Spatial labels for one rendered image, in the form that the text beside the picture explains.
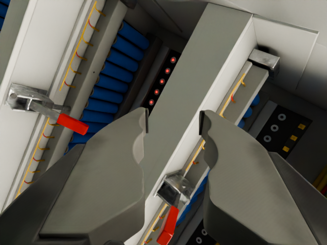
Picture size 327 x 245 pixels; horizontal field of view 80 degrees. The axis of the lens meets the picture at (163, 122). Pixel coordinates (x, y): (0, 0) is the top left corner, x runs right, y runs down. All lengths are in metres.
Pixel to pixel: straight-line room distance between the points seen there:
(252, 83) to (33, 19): 0.24
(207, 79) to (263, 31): 0.07
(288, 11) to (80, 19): 0.22
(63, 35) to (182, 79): 0.16
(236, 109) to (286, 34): 0.08
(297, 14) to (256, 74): 0.06
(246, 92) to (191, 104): 0.07
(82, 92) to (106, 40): 0.08
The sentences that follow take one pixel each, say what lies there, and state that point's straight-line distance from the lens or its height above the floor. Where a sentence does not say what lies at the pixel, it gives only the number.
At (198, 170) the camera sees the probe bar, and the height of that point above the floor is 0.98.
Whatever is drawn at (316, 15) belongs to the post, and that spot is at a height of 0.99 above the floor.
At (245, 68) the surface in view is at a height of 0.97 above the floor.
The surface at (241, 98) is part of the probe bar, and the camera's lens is 0.23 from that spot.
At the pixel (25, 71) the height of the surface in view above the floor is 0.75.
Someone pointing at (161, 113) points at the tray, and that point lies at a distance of 0.20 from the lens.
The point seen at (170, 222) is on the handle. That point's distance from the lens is 0.17.
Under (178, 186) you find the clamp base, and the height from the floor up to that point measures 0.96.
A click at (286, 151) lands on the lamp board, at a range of 0.37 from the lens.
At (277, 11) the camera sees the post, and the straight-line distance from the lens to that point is 0.20.
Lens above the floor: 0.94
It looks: 6 degrees down
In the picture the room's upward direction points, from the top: 120 degrees clockwise
